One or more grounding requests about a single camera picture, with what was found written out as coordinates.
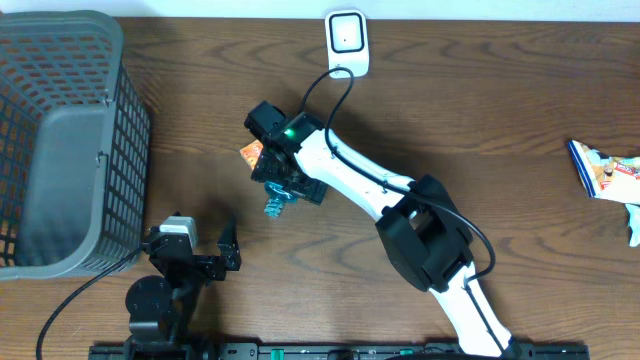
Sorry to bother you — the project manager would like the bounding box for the light teal pouch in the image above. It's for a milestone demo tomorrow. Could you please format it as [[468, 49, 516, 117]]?
[[625, 204, 640, 248]]

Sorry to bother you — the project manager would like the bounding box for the white barcode scanner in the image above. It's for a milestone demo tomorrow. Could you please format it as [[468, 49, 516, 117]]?
[[325, 9, 370, 77]]

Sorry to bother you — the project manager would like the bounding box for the yellow snack bag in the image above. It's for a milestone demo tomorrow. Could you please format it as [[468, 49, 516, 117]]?
[[568, 140, 640, 205]]

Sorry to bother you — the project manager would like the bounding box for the grey plastic shopping basket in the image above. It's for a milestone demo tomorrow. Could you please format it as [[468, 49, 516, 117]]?
[[1, 11, 151, 281]]

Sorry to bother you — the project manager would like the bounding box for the teal mouthwash bottle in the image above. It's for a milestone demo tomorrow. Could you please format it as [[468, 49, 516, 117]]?
[[264, 182, 298, 218]]

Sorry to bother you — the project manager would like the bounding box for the orange small box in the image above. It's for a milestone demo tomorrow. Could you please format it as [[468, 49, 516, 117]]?
[[239, 140, 263, 170]]

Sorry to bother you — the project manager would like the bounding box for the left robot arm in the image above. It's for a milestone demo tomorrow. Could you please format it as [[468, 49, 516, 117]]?
[[124, 214, 242, 360]]

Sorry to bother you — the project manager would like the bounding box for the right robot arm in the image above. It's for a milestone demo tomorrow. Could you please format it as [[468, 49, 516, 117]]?
[[244, 103, 514, 357]]

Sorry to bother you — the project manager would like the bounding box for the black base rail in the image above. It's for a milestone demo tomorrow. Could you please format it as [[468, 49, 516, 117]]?
[[89, 339, 591, 360]]

